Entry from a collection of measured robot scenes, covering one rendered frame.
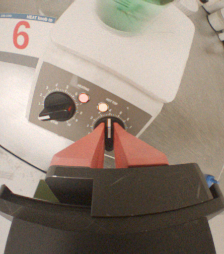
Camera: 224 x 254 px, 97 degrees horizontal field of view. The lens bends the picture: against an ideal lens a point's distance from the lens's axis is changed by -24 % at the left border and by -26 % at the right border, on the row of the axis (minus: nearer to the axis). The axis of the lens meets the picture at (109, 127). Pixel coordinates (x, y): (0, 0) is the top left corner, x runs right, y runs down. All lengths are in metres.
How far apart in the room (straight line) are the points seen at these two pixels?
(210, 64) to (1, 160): 0.46
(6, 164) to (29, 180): 0.04
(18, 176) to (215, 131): 0.43
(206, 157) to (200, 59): 0.24
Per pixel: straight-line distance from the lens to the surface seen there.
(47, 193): 0.20
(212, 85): 0.35
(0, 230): 0.38
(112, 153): 0.16
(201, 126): 0.31
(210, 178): 0.42
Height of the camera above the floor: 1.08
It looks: 73 degrees down
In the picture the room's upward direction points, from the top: 123 degrees clockwise
